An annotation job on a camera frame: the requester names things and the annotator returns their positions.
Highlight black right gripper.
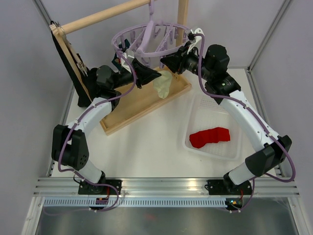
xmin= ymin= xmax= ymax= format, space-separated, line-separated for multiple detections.
xmin=161 ymin=40 xmax=214 ymax=81

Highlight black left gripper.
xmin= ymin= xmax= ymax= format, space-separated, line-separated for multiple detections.
xmin=112 ymin=58 xmax=161 ymax=89

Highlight cream sock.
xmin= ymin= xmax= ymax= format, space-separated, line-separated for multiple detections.
xmin=153 ymin=70 xmax=173 ymax=99

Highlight purple round clip hanger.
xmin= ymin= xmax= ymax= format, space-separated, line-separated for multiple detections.
xmin=112 ymin=0 xmax=190 ymax=67

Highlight red sock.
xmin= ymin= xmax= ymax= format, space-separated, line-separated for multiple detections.
xmin=189 ymin=127 xmax=231 ymax=148

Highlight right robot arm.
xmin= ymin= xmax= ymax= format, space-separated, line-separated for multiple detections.
xmin=160 ymin=45 xmax=292 ymax=194

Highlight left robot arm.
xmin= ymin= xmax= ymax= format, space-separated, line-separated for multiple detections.
xmin=51 ymin=59 xmax=162 ymax=195

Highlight black shorts on hanger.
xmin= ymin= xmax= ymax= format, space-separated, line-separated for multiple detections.
xmin=51 ymin=26 xmax=98 ymax=108

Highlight wooden rack base tray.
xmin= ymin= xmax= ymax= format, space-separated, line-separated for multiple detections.
xmin=100 ymin=74 xmax=192 ymax=135

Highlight white plastic basket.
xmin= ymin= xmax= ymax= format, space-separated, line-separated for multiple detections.
xmin=182 ymin=94 xmax=242 ymax=161

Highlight wooden rack top rod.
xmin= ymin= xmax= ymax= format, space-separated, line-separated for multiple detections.
xmin=59 ymin=0 xmax=151 ymax=35

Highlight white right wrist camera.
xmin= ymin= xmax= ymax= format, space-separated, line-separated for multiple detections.
xmin=187 ymin=27 xmax=204 ymax=54

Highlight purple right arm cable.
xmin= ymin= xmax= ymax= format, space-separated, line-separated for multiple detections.
xmin=193 ymin=34 xmax=297 ymax=213

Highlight wooden rack right post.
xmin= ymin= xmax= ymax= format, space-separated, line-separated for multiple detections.
xmin=176 ymin=0 xmax=189 ymax=47

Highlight wooden rack post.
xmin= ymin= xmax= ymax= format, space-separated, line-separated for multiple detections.
xmin=50 ymin=23 xmax=95 ymax=103
xmin=176 ymin=0 xmax=189 ymax=47

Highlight wooden rack left post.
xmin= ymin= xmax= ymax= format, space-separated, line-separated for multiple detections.
xmin=50 ymin=23 xmax=95 ymax=103

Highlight aluminium mounting rail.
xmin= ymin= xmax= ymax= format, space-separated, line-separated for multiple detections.
xmin=33 ymin=177 xmax=300 ymax=197

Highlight white slotted cable duct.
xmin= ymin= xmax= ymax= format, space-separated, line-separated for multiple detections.
xmin=44 ymin=197 xmax=227 ymax=208

